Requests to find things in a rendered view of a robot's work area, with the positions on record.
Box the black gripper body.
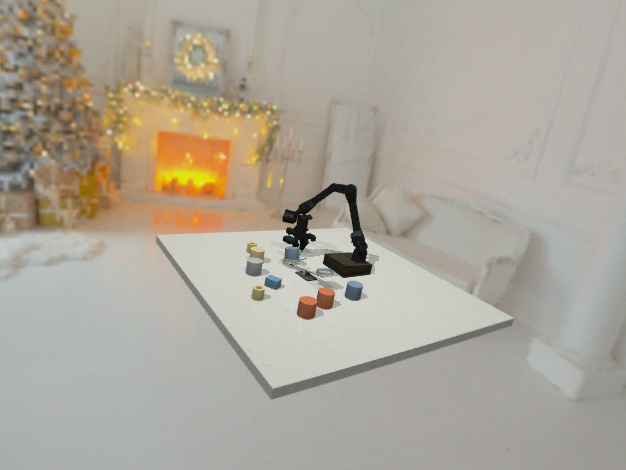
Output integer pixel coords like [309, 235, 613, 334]
[283, 225, 316, 244]

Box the light blue block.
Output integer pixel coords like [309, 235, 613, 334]
[264, 275, 282, 290]

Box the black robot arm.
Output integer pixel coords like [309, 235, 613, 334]
[282, 183, 368, 264]

